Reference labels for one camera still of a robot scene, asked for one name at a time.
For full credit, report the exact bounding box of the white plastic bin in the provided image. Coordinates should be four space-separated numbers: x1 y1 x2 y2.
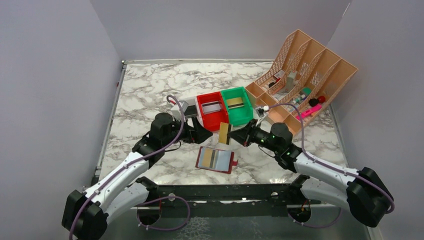
179 96 203 126

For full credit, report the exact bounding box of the gold credit card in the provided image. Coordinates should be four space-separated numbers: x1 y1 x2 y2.
218 122 233 145

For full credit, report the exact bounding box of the red plastic bin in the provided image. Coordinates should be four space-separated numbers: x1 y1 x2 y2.
196 91 230 132

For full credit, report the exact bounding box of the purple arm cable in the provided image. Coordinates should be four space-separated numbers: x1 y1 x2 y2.
264 102 396 229
68 95 192 240

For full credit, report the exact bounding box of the grey box in organizer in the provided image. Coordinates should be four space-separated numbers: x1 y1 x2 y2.
284 70 298 93

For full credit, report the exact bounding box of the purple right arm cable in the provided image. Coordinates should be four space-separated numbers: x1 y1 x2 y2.
264 102 396 229

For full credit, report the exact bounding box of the red leather card holder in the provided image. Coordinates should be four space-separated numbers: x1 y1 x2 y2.
195 146 238 174

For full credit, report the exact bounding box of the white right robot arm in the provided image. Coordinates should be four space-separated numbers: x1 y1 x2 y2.
226 119 395 228

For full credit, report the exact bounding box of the pink highlighter marker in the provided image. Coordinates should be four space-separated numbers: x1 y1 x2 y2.
295 103 322 121

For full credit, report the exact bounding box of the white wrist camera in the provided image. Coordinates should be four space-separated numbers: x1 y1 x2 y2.
254 105 270 126
171 100 189 121

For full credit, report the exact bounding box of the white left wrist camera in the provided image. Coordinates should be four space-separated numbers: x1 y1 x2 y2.
171 100 189 121

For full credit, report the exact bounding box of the green plastic bin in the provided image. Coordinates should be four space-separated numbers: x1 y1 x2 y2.
220 86 253 126

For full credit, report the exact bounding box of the gold card in green bin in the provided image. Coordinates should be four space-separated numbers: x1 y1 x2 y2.
226 97 244 109

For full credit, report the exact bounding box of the beige desk organizer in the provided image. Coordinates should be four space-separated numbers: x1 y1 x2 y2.
245 29 358 135

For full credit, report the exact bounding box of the green capped tube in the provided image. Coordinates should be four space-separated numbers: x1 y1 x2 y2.
294 87 312 103

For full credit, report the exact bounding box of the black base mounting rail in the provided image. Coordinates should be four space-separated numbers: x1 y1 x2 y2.
134 183 306 219

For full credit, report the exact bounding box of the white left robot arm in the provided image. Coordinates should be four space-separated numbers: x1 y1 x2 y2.
61 112 212 240

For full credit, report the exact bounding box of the red black round item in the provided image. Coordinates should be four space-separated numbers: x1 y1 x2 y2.
308 95 326 107

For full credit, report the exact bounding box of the silver card in red bin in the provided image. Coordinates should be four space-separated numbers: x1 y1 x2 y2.
201 101 222 115

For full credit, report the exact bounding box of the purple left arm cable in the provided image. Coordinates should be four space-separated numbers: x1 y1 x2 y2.
68 95 192 240

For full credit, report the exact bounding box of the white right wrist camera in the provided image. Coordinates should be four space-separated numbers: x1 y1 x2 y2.
254 105 270 126

